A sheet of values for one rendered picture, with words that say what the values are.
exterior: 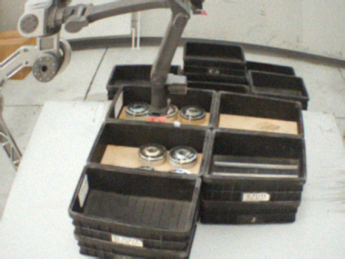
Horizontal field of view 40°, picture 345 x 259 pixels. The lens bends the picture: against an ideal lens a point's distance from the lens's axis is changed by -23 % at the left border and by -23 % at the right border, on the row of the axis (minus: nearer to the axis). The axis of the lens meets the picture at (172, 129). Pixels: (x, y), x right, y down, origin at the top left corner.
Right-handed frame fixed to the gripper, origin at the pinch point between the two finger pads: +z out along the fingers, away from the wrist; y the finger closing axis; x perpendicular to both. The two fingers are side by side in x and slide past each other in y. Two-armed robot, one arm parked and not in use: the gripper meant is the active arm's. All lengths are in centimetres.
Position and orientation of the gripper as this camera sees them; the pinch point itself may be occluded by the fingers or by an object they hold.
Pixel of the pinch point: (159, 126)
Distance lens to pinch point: 228.0
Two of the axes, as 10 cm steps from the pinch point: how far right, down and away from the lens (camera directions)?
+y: 2.0, -5.2, 8.3
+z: -0.1, 8.5, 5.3
